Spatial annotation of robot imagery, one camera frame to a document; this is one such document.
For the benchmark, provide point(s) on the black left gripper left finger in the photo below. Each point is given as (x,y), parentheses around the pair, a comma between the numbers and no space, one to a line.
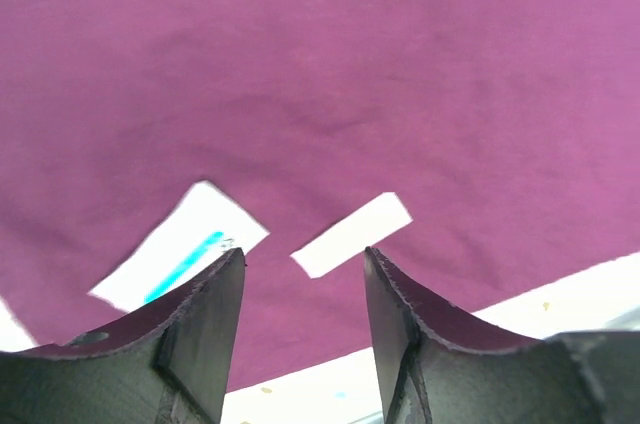
(166,362)

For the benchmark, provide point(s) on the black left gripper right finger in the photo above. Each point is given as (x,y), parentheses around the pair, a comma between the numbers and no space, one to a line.
(437,363)

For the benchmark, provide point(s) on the purple cloth mat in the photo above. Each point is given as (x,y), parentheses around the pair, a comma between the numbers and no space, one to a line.
(508,128)

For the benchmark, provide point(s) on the white green suture packet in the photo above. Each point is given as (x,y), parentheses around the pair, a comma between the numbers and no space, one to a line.
(204,225)

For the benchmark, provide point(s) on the small white bandage strip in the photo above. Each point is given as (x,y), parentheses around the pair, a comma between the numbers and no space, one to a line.
(373,222)

